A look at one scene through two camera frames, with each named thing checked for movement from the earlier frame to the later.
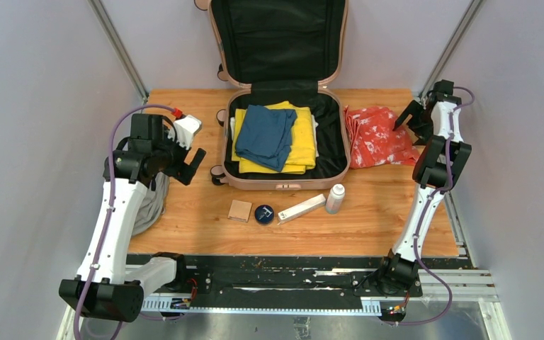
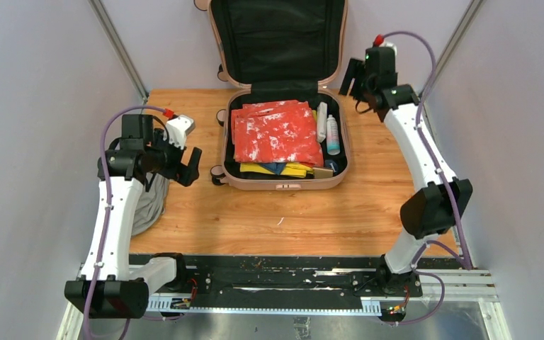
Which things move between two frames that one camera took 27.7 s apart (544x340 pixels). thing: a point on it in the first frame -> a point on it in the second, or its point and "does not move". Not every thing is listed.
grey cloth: (154, 204) does not move
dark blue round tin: (264, 214) -> (331, 164)
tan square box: (239, 210) -> (320, 173)
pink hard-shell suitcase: (271, 51) does not move
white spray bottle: (335, 199) -> (333, 136)
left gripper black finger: (188, 174) does not move
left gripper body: (171, 157) does not move
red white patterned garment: (373, 142) -> (280, 131)
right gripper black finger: (414, 108) -> (355, 69)
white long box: (307, 206) -> (321, 120)
